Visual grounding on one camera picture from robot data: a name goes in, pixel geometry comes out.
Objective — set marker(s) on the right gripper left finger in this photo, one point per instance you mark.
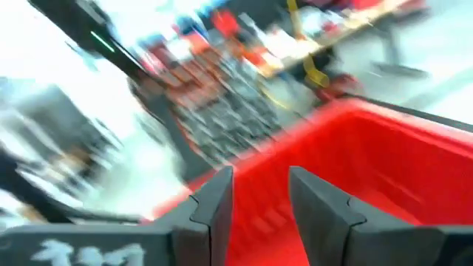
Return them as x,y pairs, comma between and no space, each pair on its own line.
210,221

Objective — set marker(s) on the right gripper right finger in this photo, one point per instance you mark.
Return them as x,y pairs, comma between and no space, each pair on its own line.
325,229

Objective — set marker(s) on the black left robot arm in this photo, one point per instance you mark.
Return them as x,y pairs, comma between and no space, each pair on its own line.
111,48

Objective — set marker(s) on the red plastic bin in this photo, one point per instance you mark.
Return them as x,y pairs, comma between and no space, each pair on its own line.
369,166

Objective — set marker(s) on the red and black cart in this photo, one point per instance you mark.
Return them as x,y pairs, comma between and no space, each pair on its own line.
340,86

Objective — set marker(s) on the wooden workbench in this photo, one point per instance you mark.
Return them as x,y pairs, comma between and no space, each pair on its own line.
332,33

